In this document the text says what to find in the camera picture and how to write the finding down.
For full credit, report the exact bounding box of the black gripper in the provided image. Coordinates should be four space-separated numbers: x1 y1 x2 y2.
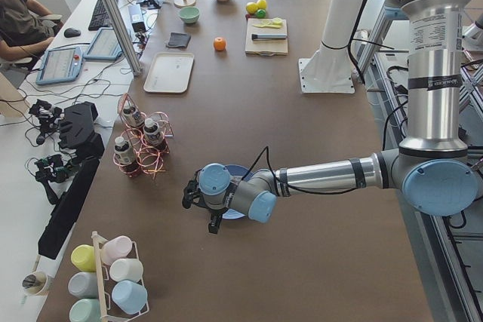
206 207 226 234

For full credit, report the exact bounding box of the blue round plate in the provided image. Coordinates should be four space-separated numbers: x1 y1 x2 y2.
223 164 248 219

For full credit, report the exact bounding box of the orange fruit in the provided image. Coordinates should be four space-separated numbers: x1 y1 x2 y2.
213 37 226 51

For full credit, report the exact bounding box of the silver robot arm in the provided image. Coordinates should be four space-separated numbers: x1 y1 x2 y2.
183 0 482 233

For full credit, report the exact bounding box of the pink cup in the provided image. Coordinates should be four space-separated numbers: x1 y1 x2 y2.
100 235 132 265

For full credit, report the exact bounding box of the white cup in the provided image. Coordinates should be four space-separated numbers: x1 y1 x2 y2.
109 258 143 283

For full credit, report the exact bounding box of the dark drink bottle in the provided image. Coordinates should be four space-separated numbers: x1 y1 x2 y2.
114 136 138 174
143 118 163 148
122 103 144 128

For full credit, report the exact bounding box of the blue cup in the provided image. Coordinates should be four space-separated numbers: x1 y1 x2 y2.
111 280 148 314

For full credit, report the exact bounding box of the wooden cup rack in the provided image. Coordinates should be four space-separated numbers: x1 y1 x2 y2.
91 231 150 322

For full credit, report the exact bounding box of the yellow cup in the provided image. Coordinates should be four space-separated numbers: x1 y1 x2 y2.
70 244 96 272

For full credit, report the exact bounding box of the grey cup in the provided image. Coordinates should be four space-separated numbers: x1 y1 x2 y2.
68 271 98 299

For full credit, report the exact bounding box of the mint green cup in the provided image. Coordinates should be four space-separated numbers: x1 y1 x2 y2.
69 299 101 322

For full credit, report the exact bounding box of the cream rabbit tray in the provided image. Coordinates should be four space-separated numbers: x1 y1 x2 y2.
143 52 194 94

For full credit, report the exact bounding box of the black equipment block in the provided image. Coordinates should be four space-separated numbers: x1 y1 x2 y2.
35 101 104 259

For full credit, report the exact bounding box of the paper cup with tools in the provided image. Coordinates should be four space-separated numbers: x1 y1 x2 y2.
22 271 53 296

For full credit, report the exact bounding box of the grey folded cloth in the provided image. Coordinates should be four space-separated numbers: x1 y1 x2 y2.
166 32 191 49

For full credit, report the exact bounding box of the wooden cutting board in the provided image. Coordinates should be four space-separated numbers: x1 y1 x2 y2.
245 17 288 56

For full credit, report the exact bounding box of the steel muddler black tip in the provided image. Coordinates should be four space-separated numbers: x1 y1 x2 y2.
251 33 288 41

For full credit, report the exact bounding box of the blue teach pendant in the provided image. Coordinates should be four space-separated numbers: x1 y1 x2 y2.
35 47 83 85
84 27 122 62

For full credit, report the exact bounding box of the green bowl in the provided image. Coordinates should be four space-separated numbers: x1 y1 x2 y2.
178 6 200 24

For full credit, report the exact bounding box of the green lime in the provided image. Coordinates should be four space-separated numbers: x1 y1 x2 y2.
254 9 266 19

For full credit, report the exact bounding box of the yellow lemon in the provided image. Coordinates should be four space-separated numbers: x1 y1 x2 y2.
245 2 259 14
256 0 267 9

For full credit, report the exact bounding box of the black keyboard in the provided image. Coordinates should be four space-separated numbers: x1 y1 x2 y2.
88 0 110 31

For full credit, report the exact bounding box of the black computer mouse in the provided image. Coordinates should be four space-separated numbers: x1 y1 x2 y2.
63 27 82 38

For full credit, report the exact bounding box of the seated person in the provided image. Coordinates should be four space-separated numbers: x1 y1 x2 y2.
1 0 63 61

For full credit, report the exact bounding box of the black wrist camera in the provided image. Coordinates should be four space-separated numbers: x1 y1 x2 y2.
182 170 200 209

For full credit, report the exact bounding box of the copper wire bottle rack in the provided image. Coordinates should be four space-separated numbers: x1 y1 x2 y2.
112 94 174 178

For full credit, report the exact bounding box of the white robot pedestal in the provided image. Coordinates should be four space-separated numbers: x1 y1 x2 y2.
299 0 364 94

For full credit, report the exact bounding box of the aluminium frame post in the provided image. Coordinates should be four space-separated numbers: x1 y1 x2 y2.
102 0 142 76

